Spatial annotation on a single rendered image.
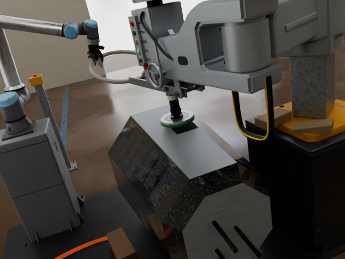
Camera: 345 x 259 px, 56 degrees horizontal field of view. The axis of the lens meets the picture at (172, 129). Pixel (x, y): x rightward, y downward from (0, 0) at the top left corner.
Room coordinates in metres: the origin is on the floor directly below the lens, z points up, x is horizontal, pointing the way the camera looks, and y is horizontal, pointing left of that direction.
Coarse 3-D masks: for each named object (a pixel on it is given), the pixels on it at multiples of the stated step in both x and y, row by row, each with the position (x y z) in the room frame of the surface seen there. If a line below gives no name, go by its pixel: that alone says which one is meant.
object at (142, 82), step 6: (132, 78) 2.22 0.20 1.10; (144, 78) 2.31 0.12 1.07; (138, 84) 2.16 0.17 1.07; (144, 84) 2.08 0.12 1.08; (150, 84) 2.01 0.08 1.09; (186, 84) 1.85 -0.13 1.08; (192, 84) 1.80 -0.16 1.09; (198, 84) 1.75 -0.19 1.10; (162, 90) 1.89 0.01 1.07; (168, 90) 1.83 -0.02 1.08; (174, 90) 1.77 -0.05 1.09; (186, 90) 1.72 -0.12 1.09; (192, 90) 1.74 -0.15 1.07; (198, 90) 1.76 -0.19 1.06; (186, 96) 1.68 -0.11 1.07
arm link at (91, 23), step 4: (88, 20) 2.51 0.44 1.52; (92, 20) 2.52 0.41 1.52; (84, 24) 2.48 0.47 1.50; (88, 24) 2.46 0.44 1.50; (92, 24) 2.46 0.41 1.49; (96, 24) 2.48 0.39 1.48; (84, 28) 2.47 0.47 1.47; (88, 28) 2.47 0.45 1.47; (92, 28) 2.46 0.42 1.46; (96, 28) 2.48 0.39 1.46; (84, 32) 2.47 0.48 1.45; (88, 32) 2.47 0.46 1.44; (92, 32) 2.47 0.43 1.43; (96, 32) 2.49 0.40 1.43; (88, 36) 2.49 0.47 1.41; (92, 36) 2.48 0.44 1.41; (96, 36) 2.50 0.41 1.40
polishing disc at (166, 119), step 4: (184, 112) 1.96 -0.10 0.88; (188, 112) 1.95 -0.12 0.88; (192, 112) 1.94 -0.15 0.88; (164, 116) 1.96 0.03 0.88; (168, 116) 1.95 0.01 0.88; (184, 116) 1.89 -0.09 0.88; (188, 116) 1.88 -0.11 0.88; (192, 116) 1.86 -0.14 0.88; (164, 120) 1.89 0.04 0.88; (168, 120) 1.88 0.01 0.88; (172, 120) 1.86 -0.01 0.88; (176, 120) 1.85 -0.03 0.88; (180, 120) 1.84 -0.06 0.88; (184, 120) 1.82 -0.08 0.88; (188, 120) 1.83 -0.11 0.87; (164, 124) 1.85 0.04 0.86; (168, 124) 1.83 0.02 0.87; (172, 124) 1.82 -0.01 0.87; (176, 124) 1.81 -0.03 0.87
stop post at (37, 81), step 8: (32, 80) 3.27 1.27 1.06; (40, 80) 3.29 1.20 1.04; (40, 88) 3.30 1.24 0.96; (40, 96) 3.30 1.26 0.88; (48, 104) 3.31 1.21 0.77; (48, 112) 3.30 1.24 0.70; (56, 128) 3.31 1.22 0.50; (56, 136) 3.30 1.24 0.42; (64, 152) 3.31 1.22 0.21; (72, 168) 3.29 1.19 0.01
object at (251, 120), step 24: (264, 144) 1.77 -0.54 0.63; (288, 144) 1.56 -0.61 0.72; (312, 144) 1.47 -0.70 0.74; (336, 144) 1.45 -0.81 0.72; (264, 168) 1.81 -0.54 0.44; (288, 168) 1.58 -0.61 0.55; (312, 168) 1.40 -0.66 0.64; (336, 168) 1.45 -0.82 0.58; (288, 192) 1.59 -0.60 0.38; (312, 192) 1.41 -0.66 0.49; (336, 192) 1.45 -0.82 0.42; (288, 216) 1.61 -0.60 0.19; (312, 216) 1.41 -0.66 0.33; (336, 216) 1.45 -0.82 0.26; (288, 240) 1.59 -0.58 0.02; (312, 240) 1.41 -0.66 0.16; (336, 240) 1.45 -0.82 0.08
